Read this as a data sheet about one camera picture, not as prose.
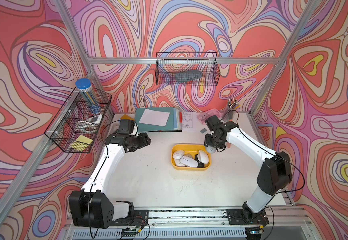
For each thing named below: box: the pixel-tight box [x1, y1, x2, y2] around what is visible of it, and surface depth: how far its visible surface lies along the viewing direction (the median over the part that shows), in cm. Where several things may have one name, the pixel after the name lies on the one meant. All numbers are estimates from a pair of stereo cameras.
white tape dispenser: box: [75, 114, 103, 133], surface depth 74 cm
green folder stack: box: [135, 107, 183, 133], surface depth 113 cm
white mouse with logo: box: [180, 156, 199, 168], surface depth 90 cm
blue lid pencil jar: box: [75, 78, 102, 115], surface depth 76 cm
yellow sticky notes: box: [69, 134, 93, 152], surface depth 72 cm
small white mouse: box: [172, 150, 184, 160], surface depth 93 cm
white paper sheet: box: [138, 108, 170, 127], surface depth 114 cm
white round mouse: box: [174, 158, 187, 167], surface depth 92 cm
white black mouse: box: [195, 150, 209, 168], surface depth 91 cm
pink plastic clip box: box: [196, 108, 223, 123], surface depth 122 cm
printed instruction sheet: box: [182, 111, 197, 132], surface depth 117 cm
